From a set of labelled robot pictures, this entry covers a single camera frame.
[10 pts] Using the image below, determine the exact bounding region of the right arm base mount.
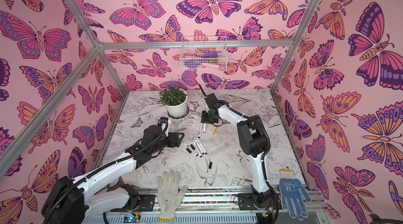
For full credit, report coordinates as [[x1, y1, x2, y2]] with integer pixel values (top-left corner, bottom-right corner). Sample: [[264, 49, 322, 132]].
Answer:
[[237, 191, 280, 212]]

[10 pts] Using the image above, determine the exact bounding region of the blue dotted glove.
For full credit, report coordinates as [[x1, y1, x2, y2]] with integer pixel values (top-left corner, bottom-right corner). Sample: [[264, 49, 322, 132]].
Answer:
[[279, 169, 312, 221]]

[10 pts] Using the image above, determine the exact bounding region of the white wire basket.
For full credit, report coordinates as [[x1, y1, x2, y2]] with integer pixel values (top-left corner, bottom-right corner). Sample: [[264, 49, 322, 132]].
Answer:
[[178, 36, 228, 71]]

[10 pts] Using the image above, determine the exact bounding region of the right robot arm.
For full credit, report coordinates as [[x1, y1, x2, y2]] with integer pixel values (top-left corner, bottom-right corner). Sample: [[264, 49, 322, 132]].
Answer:
[[201, 93, 276, 208]]

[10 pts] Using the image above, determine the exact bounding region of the aluminium frame rail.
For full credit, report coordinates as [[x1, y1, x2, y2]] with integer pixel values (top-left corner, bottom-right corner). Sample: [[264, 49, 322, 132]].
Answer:
[[98, 39, 294, 50]]

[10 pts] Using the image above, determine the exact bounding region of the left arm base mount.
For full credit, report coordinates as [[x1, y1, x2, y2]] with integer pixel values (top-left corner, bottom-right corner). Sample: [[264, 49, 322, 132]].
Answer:
[[106, 185, 155, 212]]

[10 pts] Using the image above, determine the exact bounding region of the white plant pot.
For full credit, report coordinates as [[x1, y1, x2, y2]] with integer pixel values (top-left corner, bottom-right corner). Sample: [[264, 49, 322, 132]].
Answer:
[[166, 89, 188, 119]]

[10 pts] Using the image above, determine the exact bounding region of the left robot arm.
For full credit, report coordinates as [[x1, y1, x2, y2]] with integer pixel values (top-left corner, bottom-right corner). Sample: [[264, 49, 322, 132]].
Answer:
[[41, 117, 184, 224]]

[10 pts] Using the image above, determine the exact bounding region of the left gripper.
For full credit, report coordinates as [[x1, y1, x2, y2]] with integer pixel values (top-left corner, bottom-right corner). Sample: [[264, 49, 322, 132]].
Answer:
[[150, 132, 184, 155]]

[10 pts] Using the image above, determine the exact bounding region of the green circuit board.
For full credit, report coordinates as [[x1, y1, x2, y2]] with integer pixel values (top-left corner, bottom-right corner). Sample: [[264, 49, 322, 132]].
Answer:
[[123, 215, 140, 224]]

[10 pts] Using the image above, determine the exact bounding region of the white knit glove front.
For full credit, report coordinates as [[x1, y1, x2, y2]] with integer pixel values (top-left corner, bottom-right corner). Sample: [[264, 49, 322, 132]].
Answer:
[[156, 169, 188, 221]]

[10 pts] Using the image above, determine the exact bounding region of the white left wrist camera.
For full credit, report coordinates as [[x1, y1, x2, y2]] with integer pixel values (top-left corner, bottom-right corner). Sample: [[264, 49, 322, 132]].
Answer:
[[158, 117, 172, 135]]

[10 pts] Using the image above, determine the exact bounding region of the green plant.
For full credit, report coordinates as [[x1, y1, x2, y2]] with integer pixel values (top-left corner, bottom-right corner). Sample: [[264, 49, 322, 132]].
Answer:
[[160, 86, 187, 106]]

